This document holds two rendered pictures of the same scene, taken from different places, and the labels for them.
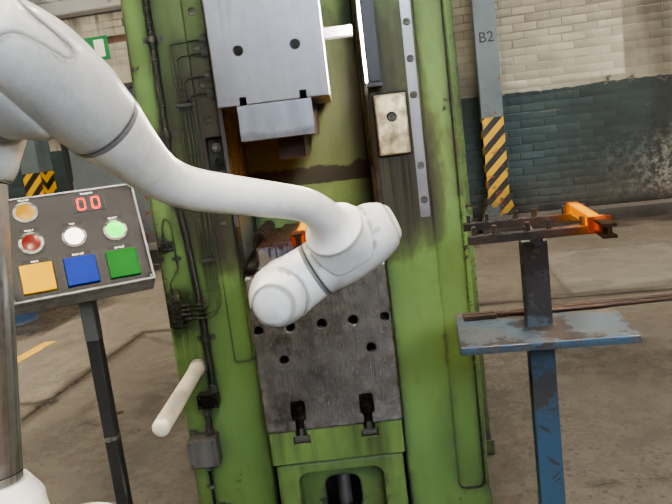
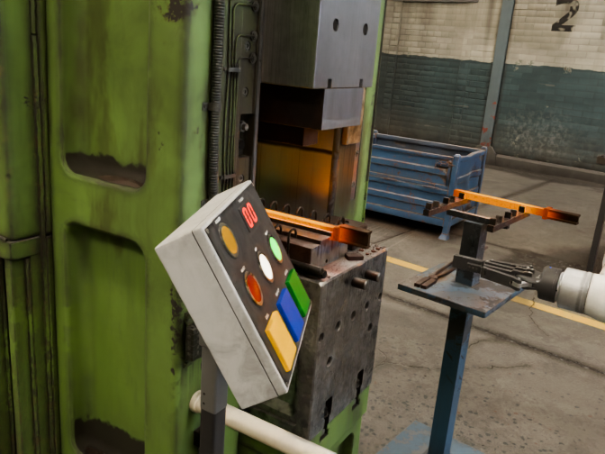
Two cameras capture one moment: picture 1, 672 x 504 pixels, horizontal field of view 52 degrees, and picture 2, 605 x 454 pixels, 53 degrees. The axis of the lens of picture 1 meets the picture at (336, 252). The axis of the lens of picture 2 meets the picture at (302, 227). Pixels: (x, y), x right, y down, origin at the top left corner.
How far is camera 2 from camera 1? 190 cm
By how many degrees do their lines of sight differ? 59
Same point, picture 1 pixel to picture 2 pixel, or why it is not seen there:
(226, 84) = (323, 61)
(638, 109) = not seen: hidden behind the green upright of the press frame
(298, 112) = (356, 102)
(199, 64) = (248, 19)
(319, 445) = (331, 433)
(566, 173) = not seen: outside the picture
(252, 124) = (330, 111)
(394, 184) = (343, 170)
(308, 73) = (366, 62)
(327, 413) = (341, 400)
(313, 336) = (347, 330)
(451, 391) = not seen: hidden behind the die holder
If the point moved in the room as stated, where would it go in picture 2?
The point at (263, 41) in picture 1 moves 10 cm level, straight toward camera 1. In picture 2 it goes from (350, 20) to (392, 22)
